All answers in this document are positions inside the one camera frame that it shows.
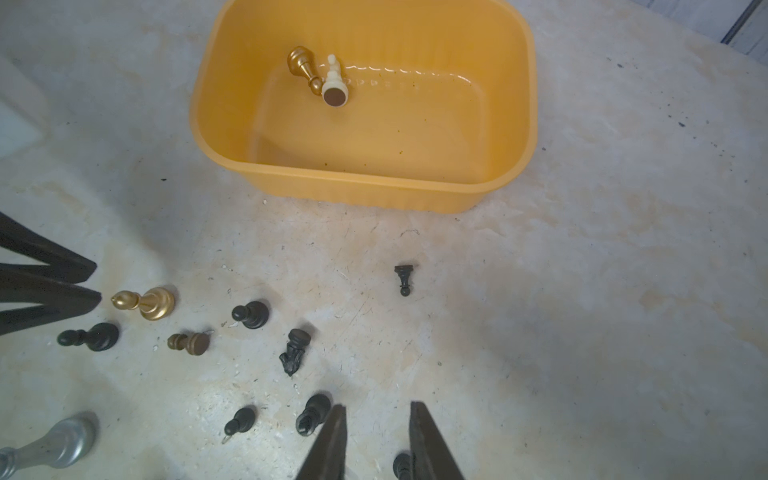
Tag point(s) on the yellow plastic storage box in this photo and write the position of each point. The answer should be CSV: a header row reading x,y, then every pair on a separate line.
x,y
442,106

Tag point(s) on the silver chess piece left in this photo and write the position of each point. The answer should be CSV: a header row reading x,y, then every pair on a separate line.
x,y
67,442

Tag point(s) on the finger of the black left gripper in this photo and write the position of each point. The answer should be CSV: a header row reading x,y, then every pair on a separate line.
x,y
51,293
57,263

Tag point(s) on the cream white chess pawn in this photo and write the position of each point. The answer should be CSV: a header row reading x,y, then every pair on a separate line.
x,y
334,90

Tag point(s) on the black chess pawn mid right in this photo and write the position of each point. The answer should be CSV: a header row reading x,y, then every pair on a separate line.
x,y
402,466

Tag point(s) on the bronze chess pawn lying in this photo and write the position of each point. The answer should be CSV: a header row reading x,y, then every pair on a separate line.
x,y
194,344

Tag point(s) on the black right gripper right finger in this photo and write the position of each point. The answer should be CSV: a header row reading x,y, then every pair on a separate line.
x,y
430,456

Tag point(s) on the small black chess piece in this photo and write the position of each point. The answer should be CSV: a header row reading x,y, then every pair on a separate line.
x,y
404,272

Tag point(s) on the gold chess pawn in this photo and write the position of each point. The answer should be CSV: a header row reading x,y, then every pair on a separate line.
x,y
301,63

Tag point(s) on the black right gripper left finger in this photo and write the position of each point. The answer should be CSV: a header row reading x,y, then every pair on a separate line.
x,y
326,459

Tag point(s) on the black chess knight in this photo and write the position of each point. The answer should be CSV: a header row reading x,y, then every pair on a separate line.
x,y
298,341

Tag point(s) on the gold chess bishop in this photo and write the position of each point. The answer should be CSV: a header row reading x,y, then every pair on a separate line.
x,y
153,305

